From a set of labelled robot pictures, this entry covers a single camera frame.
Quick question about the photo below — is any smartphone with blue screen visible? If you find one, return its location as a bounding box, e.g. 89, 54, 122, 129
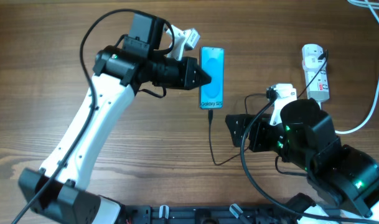
199, 46, 225, 110

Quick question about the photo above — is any black charging cable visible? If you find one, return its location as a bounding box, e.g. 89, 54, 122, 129
207, 49, 330, 167

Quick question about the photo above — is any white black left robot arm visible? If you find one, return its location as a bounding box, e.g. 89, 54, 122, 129
18, 10, 211, 223

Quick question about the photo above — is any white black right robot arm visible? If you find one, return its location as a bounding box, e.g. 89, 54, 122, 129
225, 99, 379, 218

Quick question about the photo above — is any white USB charger plug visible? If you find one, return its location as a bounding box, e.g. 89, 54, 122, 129
302, 44, 325, 73

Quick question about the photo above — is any white power strip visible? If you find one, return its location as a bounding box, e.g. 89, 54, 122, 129
306, 69, 330, 103

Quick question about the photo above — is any white power strip cord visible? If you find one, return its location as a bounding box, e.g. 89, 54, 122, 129
316, 0, 379, 135

